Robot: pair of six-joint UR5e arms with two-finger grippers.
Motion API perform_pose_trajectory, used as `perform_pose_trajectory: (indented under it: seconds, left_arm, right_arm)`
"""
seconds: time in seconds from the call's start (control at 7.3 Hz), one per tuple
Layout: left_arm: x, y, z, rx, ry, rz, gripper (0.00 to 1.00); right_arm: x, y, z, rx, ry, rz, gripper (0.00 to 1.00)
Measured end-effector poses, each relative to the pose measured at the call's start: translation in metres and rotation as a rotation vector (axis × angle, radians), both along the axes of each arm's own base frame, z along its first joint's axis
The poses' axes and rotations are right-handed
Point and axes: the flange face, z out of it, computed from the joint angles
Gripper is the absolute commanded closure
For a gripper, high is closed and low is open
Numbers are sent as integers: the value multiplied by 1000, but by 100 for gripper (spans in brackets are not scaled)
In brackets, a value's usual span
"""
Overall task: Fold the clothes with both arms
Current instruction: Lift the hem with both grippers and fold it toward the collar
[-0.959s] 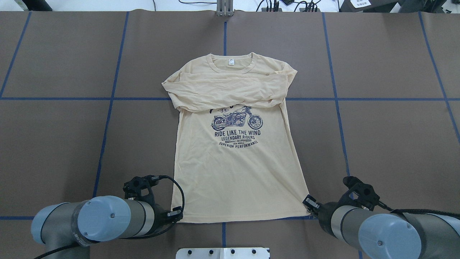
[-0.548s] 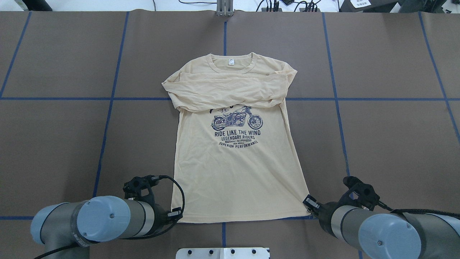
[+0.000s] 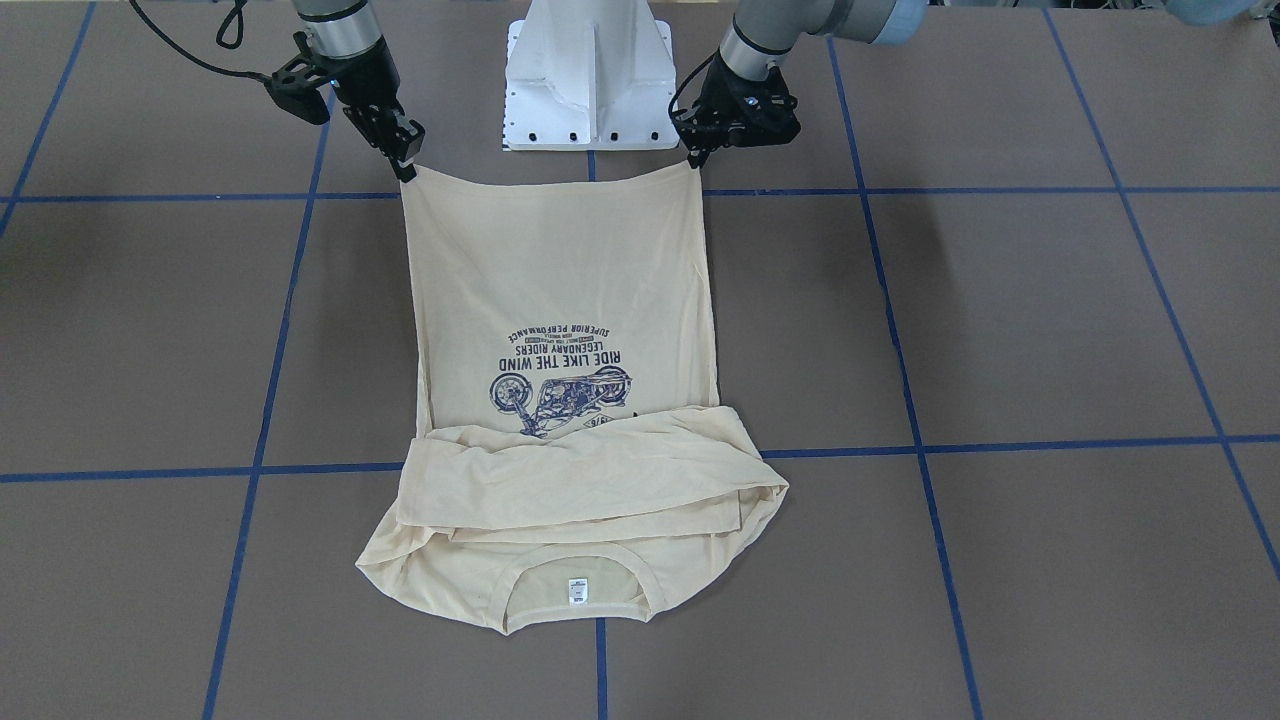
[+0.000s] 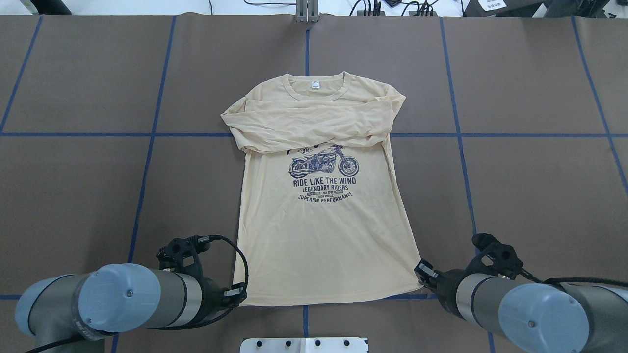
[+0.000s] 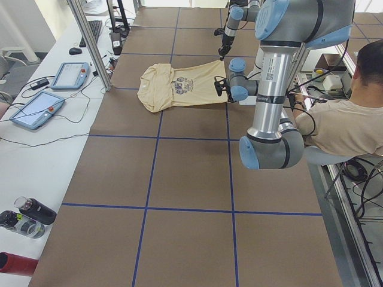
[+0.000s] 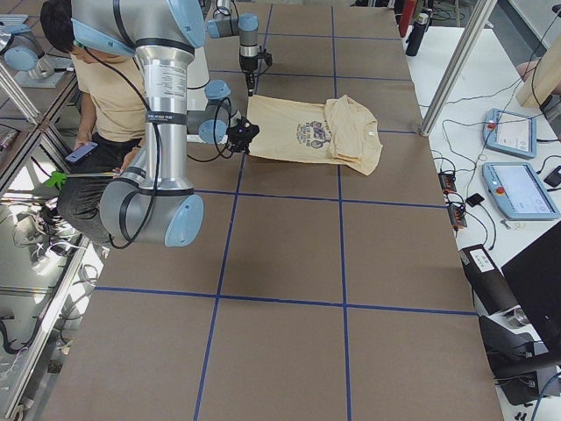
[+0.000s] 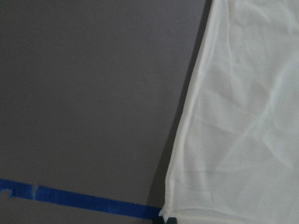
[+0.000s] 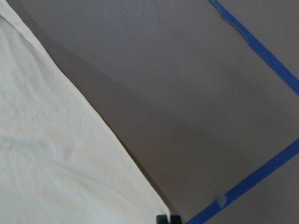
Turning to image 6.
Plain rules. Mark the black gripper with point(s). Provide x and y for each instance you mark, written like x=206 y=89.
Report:
x=248 y=64
x=237 y=143

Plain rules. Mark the beige long-sleeve printed shirt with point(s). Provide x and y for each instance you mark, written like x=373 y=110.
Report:
x=339 y=131

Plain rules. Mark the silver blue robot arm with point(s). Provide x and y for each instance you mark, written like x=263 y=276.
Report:
x=152 y=200
x=226 y=21

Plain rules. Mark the seated person in beige shirt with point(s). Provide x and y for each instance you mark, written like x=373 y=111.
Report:
x=112 y=115

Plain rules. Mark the blue smartphone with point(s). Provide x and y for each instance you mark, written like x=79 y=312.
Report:
x=81 y=152

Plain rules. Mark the black water bottle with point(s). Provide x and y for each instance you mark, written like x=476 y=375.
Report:
x=416 y=35

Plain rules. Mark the green grabber tool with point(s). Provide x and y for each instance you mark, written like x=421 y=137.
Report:
x=58 y=179

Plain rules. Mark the blue teach pendant far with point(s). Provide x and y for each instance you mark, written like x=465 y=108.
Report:
x=510 y=132

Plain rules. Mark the blue teach pendant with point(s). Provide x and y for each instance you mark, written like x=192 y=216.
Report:
x=518 y=191
x=510 y=132

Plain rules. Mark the blue teach pendant near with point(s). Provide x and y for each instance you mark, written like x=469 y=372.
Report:
x=518 y=191

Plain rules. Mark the black computer monitor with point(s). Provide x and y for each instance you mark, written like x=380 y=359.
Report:
x=533 y=276

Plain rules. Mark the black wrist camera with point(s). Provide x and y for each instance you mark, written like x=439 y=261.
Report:
x=266 y=57

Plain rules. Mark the aluminium frame post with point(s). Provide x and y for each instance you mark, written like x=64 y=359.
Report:
x=466 y=43

